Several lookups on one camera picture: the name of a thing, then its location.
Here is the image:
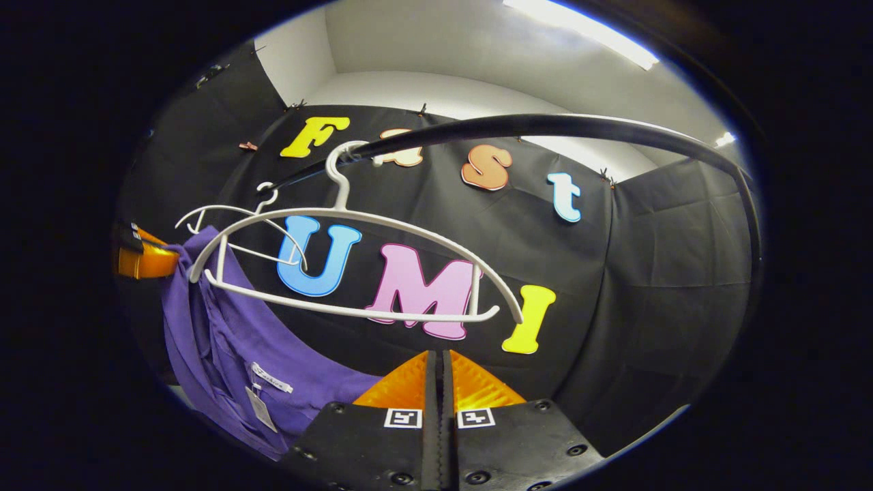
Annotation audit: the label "black clothes rack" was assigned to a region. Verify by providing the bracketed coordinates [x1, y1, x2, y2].
[263, 114, 763, 263]

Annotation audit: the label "purple jacket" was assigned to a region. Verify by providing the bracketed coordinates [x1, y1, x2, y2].
[162, 226, 383, 461]

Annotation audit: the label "white plastic clothes hanger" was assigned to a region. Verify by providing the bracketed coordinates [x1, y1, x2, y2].
[188, 140, 524, 325]
[175, 182, 309, 271]

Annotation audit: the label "long ceiling light panel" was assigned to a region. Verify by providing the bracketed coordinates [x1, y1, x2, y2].
[503, 0, 661, 71]

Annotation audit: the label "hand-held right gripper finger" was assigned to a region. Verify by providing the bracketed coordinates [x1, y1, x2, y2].
[442, 350, 606, 491]
[280, 350, 441, 491]

